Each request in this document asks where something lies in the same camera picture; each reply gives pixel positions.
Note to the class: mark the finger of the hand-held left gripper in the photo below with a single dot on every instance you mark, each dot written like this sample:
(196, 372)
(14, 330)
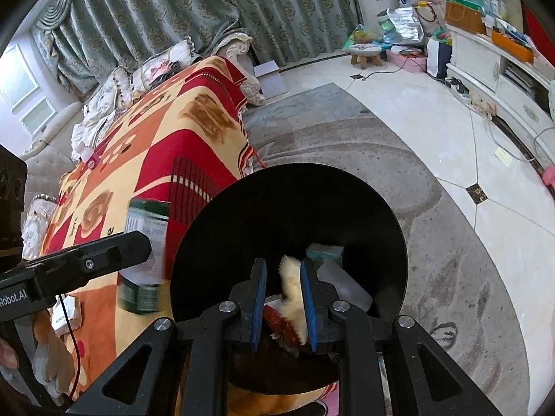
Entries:
(108, 256)

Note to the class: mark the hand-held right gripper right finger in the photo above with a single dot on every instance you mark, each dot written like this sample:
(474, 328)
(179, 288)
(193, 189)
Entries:
(308, 303)

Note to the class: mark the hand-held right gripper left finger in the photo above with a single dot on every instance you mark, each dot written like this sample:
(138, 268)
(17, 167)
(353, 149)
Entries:
(259, 303)

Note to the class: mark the yellow fluffy item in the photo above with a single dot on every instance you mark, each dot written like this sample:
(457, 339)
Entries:
(290, 281)

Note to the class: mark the translucent white plastic container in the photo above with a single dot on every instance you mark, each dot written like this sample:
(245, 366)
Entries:
(342, 286)

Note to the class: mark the green labelled can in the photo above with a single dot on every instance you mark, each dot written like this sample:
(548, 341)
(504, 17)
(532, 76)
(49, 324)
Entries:
(145, 221)

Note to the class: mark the small teal box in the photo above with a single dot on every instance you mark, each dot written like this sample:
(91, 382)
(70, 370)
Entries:
(325, 253)

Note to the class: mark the black round trash bin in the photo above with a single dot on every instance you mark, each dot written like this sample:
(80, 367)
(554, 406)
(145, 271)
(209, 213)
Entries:
(282, 208)

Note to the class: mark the person's left hand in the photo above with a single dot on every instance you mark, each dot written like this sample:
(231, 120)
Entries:
(5, 353)

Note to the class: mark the white embroidered cushion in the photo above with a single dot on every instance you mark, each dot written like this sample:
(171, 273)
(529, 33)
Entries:
(37, 225)

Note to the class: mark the white cardboard box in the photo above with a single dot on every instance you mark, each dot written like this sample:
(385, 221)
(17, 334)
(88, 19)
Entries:
(71, 312)

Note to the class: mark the grey patterned rug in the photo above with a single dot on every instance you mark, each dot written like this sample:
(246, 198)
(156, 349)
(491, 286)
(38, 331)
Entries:
(433, 247)

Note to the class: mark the cream frilled pillow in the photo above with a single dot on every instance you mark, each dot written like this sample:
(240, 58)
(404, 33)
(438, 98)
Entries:
(106, 104)

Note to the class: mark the printed orange red blanket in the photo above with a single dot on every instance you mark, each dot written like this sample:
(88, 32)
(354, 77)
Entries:
(173, 117)

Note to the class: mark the floral frilled pillow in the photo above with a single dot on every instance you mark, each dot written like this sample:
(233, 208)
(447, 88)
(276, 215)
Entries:
(162, 63)

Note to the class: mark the white square box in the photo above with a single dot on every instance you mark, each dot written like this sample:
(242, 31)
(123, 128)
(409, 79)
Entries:
(271, 80)

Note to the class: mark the cream carved sofa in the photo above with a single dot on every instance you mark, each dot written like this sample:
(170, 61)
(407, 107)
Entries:
(243, 56)

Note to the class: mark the yellow paper note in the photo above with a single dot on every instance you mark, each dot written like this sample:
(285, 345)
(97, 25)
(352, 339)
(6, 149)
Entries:
(503, 156)

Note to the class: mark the small wooden stool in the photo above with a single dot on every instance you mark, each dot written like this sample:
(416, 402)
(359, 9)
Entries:
(366, 54)

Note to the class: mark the green patterned curtain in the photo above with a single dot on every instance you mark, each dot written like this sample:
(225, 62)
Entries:
(173, 8)

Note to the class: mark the pink flat box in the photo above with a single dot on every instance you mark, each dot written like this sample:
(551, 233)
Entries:
(407, 60)

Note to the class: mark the white power strip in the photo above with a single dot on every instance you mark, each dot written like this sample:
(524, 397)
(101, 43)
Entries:
(483, 106)

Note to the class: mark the green packet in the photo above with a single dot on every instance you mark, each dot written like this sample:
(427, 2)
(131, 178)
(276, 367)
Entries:
(360, 37)

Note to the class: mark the white and navy bag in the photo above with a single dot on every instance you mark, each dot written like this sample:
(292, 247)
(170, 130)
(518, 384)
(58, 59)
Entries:
(439, 58)

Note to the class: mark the silver foil bag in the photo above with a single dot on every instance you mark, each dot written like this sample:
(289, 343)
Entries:
(405, 26)

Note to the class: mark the white TV cabinet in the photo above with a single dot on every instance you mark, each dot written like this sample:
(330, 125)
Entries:
(477, 60)

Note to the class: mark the brown paper gift bag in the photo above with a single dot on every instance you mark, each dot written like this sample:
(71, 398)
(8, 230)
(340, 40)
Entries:
(464, 17)

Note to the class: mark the orange box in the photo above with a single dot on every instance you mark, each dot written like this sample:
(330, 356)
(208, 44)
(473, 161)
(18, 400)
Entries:
(511, 45)

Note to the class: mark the red cloth cover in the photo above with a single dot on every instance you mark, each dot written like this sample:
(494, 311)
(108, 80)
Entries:
(540, 26)

